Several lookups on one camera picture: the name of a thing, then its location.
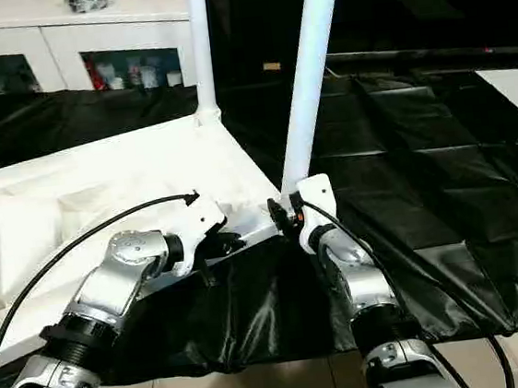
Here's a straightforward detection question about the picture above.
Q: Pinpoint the white plastic table leg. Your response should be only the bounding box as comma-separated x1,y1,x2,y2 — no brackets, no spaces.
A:
182,0,224,128
260,0,365,197

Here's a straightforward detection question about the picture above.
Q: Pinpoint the white plastic table top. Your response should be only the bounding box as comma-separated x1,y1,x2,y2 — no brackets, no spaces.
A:
0,102,300,370

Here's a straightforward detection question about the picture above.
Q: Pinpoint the black mat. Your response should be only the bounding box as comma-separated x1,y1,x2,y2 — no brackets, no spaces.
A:
0,34,518,388

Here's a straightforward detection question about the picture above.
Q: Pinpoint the black flat board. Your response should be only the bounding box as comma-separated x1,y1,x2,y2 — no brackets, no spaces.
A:
325,33,518,82

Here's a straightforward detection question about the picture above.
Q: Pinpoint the red bottle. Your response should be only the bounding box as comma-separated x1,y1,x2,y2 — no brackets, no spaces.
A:
90,64,106,91

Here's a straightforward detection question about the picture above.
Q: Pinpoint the white cabinet with glass doors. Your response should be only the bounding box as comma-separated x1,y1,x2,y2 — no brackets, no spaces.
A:
0,0,198,105

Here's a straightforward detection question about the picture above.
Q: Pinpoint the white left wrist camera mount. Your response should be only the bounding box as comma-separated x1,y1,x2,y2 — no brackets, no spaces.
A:
166,192,235,278

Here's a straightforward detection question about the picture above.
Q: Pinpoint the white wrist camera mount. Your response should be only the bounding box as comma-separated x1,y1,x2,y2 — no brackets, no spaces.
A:
291,171,343,256
166,192,235,278

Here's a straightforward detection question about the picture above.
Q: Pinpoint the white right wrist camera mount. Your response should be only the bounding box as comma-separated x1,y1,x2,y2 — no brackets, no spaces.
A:
291,171,343,256

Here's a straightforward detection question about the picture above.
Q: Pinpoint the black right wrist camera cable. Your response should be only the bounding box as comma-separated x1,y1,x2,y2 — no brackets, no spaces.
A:
299,172,514,388

